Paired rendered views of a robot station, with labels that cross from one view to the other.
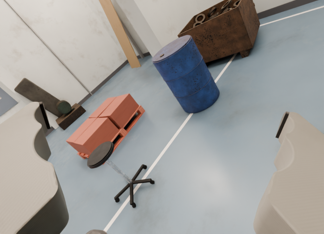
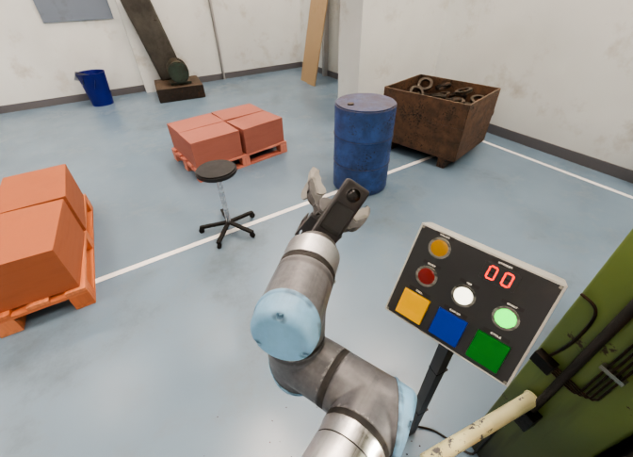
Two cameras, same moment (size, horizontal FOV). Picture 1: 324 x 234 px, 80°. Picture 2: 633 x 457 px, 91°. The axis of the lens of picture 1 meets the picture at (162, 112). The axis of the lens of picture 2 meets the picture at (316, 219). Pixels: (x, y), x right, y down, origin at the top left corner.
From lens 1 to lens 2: 55 cm
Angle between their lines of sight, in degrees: 11
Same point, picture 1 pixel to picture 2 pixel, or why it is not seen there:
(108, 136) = (226, 154)
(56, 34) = not seen: outside the picture
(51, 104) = (161, 55)
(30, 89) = (143, 11)
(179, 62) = (364, 126)
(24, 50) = not seen: outside the picture
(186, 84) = (355, 155)
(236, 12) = (463, 110)
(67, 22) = not seen: outside the picture
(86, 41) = not seen: outside the picture
